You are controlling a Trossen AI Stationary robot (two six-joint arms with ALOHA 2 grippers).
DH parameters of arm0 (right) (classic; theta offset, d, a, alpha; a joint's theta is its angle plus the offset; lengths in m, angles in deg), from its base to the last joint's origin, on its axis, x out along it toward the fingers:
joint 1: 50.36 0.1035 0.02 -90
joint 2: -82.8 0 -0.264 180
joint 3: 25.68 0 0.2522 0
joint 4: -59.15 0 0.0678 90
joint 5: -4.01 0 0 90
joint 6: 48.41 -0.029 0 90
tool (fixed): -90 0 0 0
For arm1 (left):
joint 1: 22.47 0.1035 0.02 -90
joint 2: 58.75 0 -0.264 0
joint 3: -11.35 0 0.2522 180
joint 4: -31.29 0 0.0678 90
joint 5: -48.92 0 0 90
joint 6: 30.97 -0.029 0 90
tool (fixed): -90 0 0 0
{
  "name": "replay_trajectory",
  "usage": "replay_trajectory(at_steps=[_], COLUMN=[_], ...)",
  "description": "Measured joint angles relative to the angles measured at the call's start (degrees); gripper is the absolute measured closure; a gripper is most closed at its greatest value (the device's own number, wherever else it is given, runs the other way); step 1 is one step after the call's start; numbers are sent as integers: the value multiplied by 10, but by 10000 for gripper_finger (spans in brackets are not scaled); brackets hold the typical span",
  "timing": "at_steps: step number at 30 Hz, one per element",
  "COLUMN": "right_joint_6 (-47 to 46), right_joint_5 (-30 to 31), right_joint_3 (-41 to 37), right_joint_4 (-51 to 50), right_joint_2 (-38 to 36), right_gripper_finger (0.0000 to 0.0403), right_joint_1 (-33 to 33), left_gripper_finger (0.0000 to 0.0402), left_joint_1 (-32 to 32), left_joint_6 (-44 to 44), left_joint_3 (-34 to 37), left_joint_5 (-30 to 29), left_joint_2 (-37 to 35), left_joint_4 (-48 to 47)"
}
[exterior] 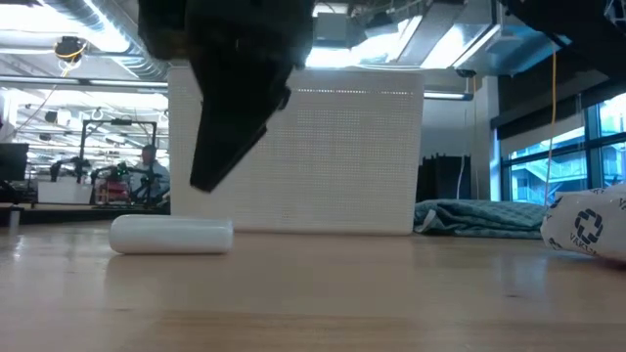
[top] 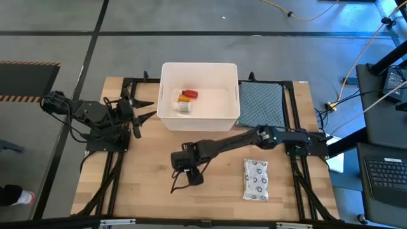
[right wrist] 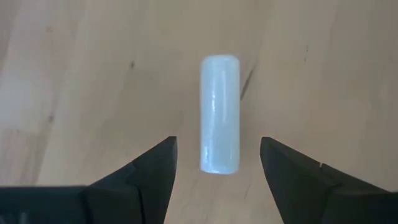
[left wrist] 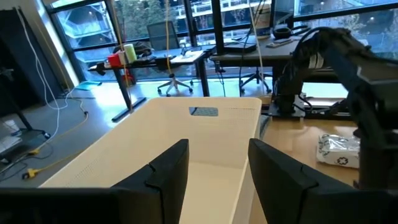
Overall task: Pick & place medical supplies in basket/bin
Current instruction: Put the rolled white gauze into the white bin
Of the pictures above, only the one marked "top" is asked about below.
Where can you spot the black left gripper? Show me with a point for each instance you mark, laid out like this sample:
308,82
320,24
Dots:
125,109

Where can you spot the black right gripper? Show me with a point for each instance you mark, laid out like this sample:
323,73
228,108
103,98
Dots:
194,178

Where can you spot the labelled white pill bottle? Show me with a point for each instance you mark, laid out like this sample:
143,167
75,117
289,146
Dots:
183,107

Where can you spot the small amber bottle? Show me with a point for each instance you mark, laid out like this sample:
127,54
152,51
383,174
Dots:
183,99

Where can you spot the red bottle white cap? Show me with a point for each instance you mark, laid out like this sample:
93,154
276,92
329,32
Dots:
190,93

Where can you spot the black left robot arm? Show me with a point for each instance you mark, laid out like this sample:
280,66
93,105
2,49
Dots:
89,113

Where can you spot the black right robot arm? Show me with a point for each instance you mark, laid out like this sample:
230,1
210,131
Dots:
286,137

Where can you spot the white plastic basket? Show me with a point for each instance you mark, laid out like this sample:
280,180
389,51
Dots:
216,105

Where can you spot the silver printed pouch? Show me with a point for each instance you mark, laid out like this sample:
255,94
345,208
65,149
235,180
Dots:
255,179

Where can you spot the blue quilted cloth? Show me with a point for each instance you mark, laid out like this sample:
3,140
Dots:
260,105

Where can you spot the black hazard-striped floor mat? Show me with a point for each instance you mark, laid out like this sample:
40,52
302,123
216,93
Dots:
25,79

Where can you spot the black chair base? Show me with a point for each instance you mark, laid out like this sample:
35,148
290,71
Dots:
9,146

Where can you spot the white paper sheet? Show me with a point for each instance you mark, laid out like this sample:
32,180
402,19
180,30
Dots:
337,165

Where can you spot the person's foot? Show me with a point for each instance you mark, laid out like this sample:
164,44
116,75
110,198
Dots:
22,198

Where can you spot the black caster wheel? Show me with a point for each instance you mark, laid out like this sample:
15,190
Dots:
362,219

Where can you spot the black side table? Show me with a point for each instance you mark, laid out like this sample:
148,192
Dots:
378,121

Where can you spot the black laptop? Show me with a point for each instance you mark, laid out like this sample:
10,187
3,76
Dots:
388,173

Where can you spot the black power adapter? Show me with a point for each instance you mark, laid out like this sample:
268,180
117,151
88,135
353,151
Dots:
394,84

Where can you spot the black stand pole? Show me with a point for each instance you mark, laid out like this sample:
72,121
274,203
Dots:
389,58

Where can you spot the pale stand leg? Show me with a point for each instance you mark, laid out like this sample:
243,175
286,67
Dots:
385,8

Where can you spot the black aluminium table frame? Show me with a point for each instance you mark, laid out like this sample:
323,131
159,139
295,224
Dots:
140,80

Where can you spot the silver metal bracket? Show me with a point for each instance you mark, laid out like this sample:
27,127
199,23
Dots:
117,222
294,226

